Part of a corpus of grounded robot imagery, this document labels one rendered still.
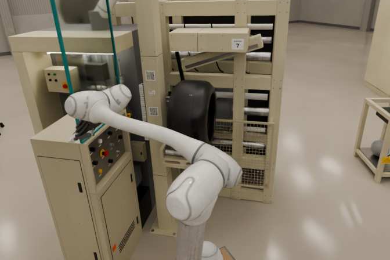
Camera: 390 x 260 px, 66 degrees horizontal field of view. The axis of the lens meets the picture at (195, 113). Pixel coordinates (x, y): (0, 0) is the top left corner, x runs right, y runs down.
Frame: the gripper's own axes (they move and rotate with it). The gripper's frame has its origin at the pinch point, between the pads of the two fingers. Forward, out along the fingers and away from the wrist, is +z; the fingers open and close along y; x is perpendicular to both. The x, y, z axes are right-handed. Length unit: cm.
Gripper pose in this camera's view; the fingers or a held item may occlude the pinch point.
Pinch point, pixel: (74, 137)
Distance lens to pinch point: 159.9
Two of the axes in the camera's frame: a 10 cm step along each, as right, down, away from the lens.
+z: -7.2, 5.3, 4.4
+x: -6.0, -1.5, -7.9
